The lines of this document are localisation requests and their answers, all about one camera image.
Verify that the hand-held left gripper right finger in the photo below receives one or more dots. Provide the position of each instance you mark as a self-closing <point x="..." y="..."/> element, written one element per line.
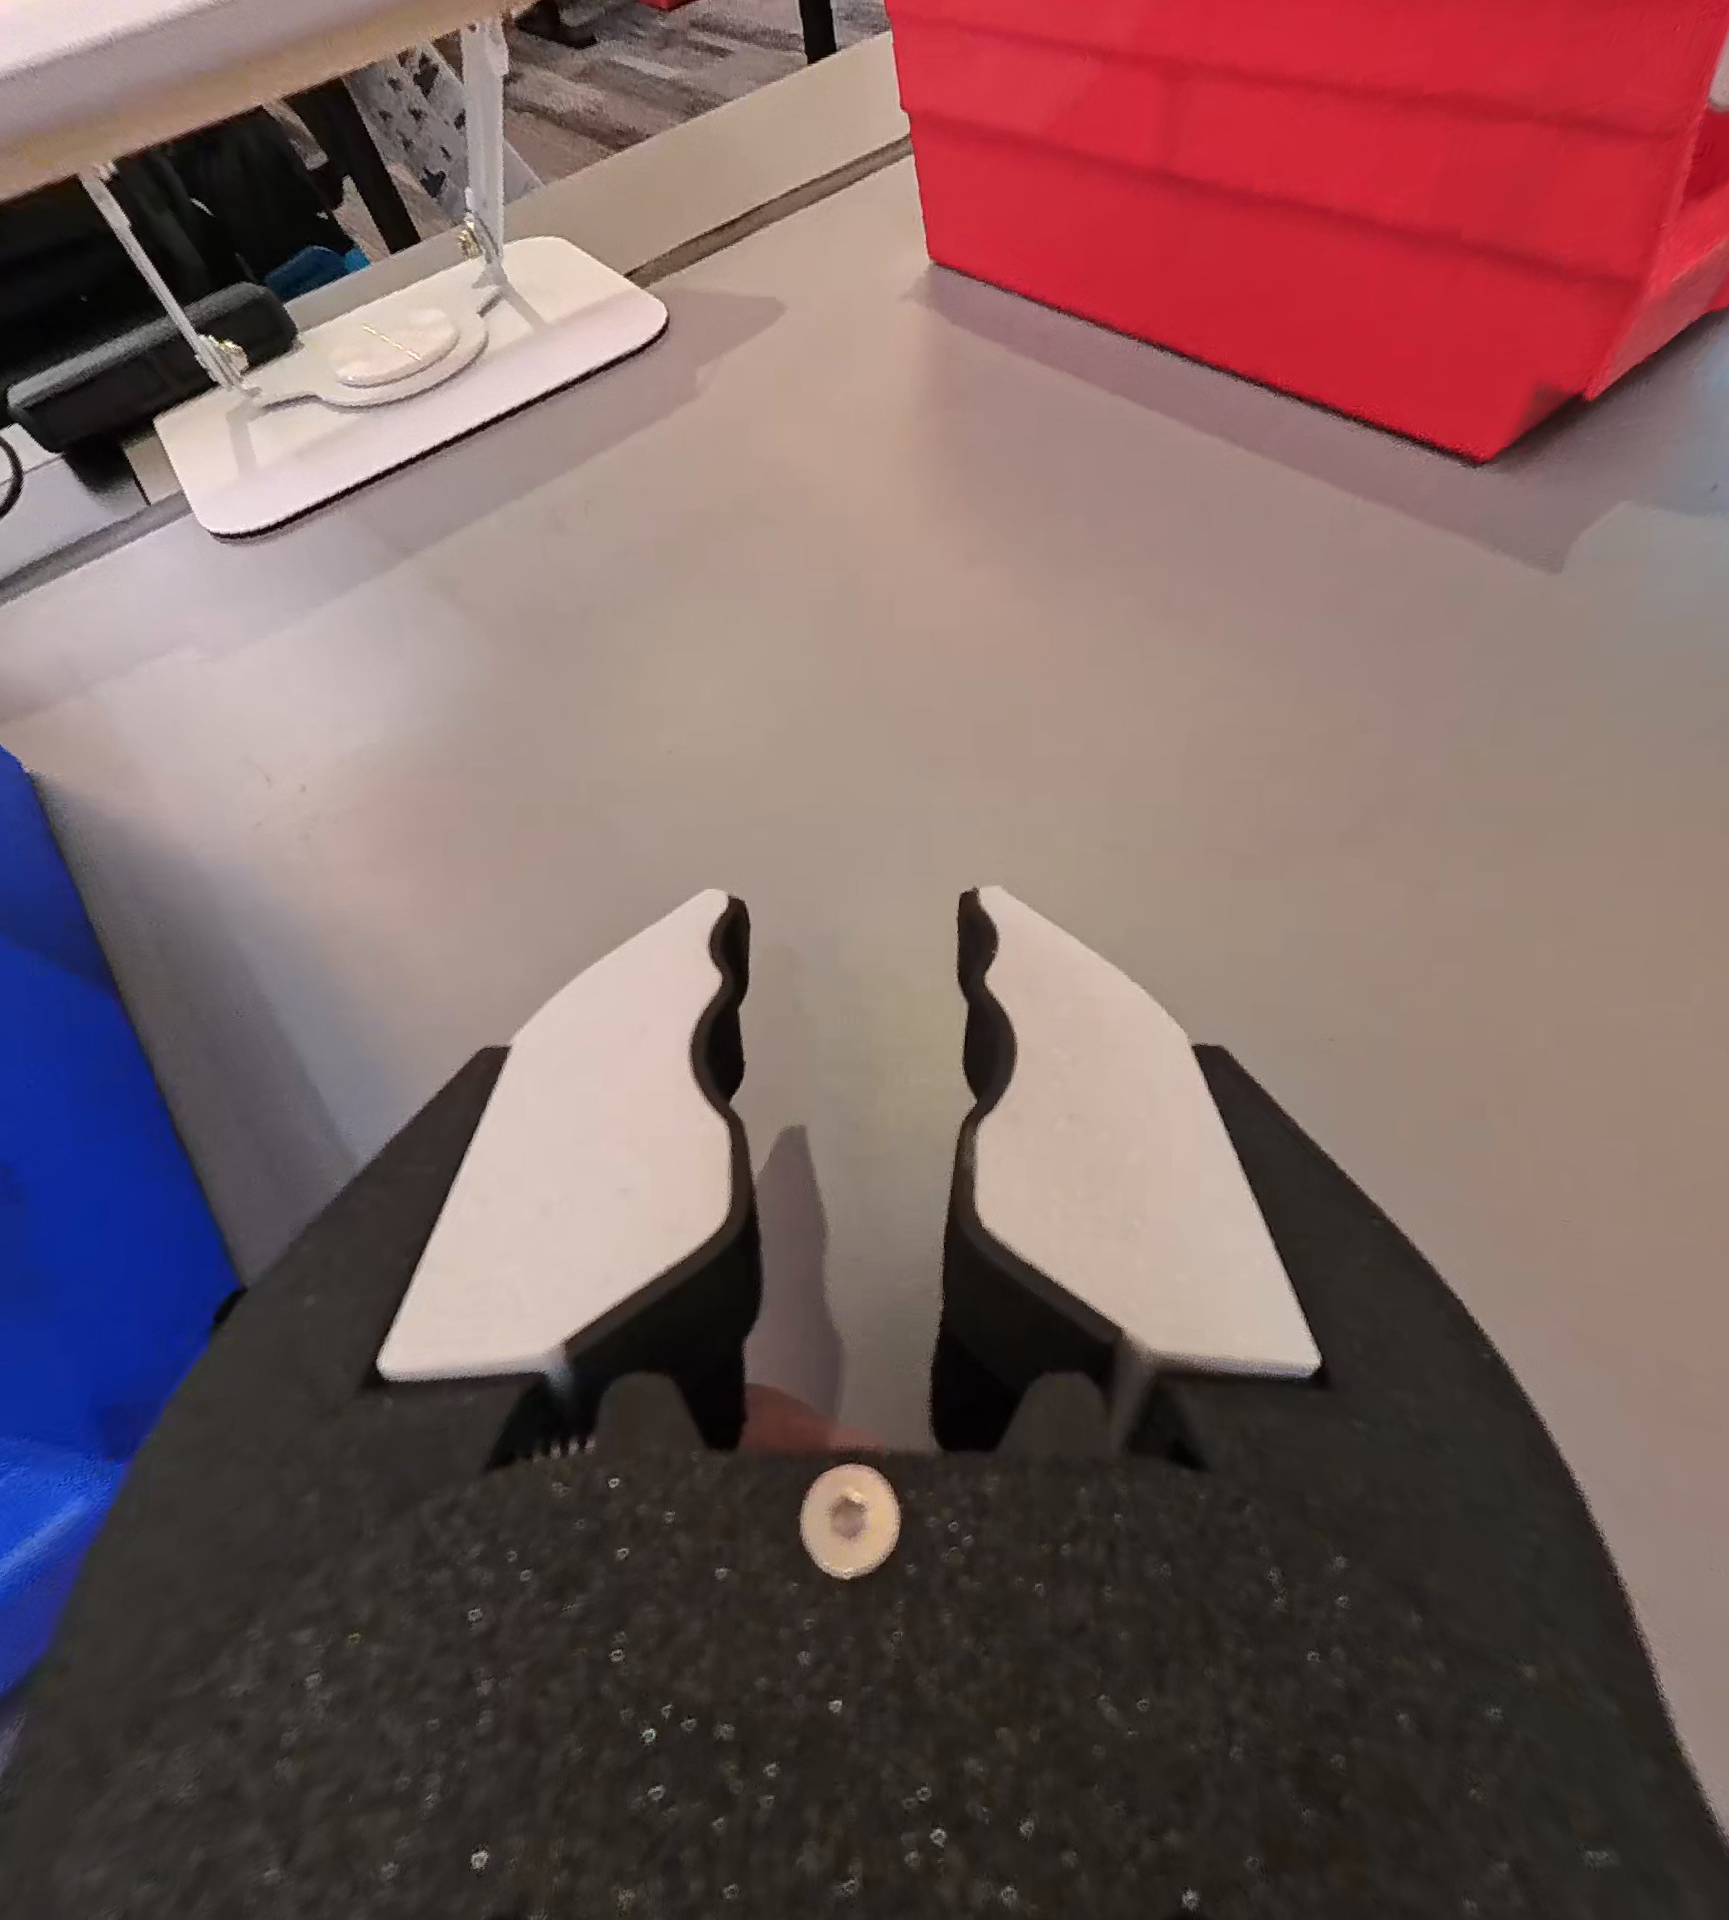
<point x="1116" y="1188"/>

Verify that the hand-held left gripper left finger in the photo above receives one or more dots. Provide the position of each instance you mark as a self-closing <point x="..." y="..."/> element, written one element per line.
<point x="577" y="1188"/>

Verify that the blue plastic bin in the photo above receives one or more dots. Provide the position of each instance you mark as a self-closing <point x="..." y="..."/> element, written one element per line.
<point x="21" y="1200"/>

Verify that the red plastic bin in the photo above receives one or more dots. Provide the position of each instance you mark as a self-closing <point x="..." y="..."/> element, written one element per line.
<point x="1256" y="274"/>

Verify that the grey desk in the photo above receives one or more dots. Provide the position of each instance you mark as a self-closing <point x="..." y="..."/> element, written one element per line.
<point x="1102" y="674"/>

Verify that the wooden book stand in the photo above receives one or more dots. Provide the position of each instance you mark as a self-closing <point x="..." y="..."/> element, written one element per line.
<point x="534" y="324"/>

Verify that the black power brick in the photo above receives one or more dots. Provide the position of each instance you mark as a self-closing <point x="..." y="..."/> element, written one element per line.
<point x="147" y="366"/>

